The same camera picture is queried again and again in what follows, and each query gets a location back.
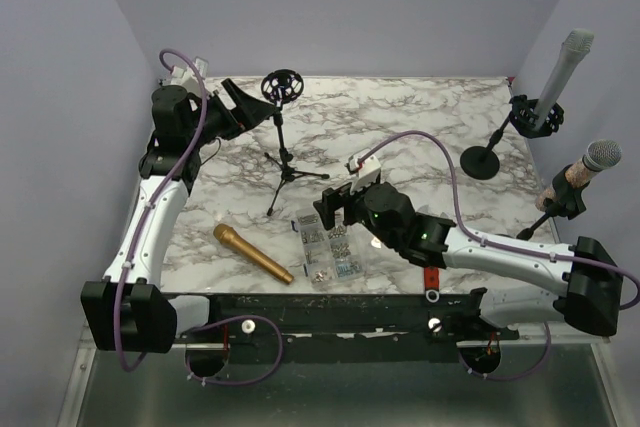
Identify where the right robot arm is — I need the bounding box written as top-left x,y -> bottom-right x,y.
313,182 -> 623,339

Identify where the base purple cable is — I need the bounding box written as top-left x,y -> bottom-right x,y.
187,315 -> 287,388
457,321 -> 554,385

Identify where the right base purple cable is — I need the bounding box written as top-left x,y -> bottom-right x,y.
457,321 -> 554,385

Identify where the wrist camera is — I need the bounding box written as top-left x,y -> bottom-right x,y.
167,57 -> 209,95
346,154 -> 381,195

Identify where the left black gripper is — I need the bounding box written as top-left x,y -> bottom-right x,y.
186,78 -> 275,149

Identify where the grey microphone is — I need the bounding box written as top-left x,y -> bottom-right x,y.
534,28 -> 595,130

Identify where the black round-base shock-mount stand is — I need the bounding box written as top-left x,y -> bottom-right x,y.
459,95 -> 565,181

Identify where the red-handled adjustable wrench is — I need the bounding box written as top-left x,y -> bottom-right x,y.
423,267 -> 440,303

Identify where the clear plastic screw box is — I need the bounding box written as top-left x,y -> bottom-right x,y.
292,208 -> 365,290

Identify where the black round-base clip stand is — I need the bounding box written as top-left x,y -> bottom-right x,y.
516,161 -> 592,240

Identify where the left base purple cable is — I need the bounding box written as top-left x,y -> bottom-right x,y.
187,315 -> 287,388

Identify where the black front mounting rail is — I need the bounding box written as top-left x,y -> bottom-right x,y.
174,289 -> 519,365

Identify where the cork-handle silver-head microphone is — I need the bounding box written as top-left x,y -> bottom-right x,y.
535,139 -> 622,219

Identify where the gold microphone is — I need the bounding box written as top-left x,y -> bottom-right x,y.
213,224 -> 294,285

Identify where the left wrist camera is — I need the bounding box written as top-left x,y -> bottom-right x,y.
167,57 -> 209,95

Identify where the black tripod microphone stand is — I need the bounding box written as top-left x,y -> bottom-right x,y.
261,69 -> 330,217

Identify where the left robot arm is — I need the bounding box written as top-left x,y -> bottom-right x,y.
81,79 -> 275,353

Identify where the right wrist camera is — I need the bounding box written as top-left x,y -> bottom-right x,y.
346,154 -> 381,195

